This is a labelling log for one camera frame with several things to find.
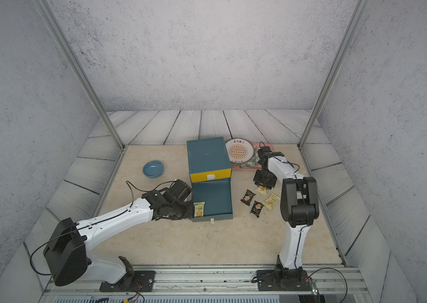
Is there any pale yellow cookie packet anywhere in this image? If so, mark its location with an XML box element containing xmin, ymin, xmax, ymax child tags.
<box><xmin>194</xmin><ymin>202</ymin><xmax>205</xmax><ymax>218</ymax></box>
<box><xmin>261</xmin><ymin>193</ymin><xmax>280</xmax><ymax>210</ymax></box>
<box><xmin>256</xmin><ymin>186</ymin><xmax>267</xmax><ymax>194</ymax></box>

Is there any black cookie packet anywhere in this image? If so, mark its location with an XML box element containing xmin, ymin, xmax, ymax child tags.
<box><xmin>241</xmin><ymin>189</ymin><xmax>256</xmax><ymax>206</ymax></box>
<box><xmin>250</xmin><ymin>201</ymin><xmax>264</xmax><ymax>218</ymax></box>

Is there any yellow top drawer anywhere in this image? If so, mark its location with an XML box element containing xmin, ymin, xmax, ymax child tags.
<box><xmin>190</xmin><ymin>169</ymin><xmax>232</xmax><ymax>183</ymax></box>

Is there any teal drawer cabinet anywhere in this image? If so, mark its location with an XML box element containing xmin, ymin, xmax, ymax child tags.
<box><xmin>186</xmin><ymin>137</ymin><xmax>232</xmax><ymax>176</ymax></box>

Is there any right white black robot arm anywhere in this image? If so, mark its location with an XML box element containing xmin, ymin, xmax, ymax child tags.
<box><xmin>253</xmin><ymin>143</ymin><xmax>320</xmax><ymax>287</ymax></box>

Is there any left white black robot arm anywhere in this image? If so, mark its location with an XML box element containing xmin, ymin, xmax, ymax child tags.
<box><xmin>40</xmin><ymin>179</ymin><xmax>194</xmax><ymax>292</ymax></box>

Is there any pink plastic tray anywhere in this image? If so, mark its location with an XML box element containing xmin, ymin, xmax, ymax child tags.
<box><xmin>231</xmin><ymin>143</ymin><xmax>274</xmax><ymax>169</ymax></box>

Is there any white plate orange sunburst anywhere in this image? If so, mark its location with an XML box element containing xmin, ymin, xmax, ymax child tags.
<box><xmin>225</xmin><ymin>138</ymin><xmax>254</xmax><ymax>164</ymax></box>

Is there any blue ceramic dish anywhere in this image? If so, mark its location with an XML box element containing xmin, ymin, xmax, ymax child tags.
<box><xmin>142</xmin><ymin>160</ymin><xmax>165</xmax><ymax>179</ymax></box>

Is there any aluminium mounting rail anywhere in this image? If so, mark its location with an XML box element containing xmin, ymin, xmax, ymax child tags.
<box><xmin>40</xmin><ymin>265</ymin><xmax>372</xmax><ymax>302</ymax></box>

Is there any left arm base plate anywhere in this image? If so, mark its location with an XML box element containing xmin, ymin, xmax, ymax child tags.
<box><xmin>99</xmin><ymin>271</ymin><xmax>156</xmax><ymax>293</ymax></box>

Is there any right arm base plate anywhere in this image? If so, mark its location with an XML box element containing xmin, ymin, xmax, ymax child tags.
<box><xmin>251</xmin><ymin>269</ymin><xmax>312</xmax><ymax>292</ymax></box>

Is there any right aluminium frame post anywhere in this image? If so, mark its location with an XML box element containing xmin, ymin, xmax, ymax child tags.
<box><xmin>298</xmin><ymin>0</ymin><xmax>369</xmax><ymax>151</ymax></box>

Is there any aluminium frame post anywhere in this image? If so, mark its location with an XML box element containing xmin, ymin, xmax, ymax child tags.
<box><xmin>33</xmin><ymin>0</ymin><xmax>125</xmax><ymax>151</ymax></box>
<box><xmin>298</xmin><ymin>0</ymin><xmax>369</xmax><ymax>151</ymax></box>

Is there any left aluminium frame post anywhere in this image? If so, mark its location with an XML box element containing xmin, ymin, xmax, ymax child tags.
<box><xmin>33</xmin><ymin>0</ymin><xmax>125</xmax><ymax>151</ymax></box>

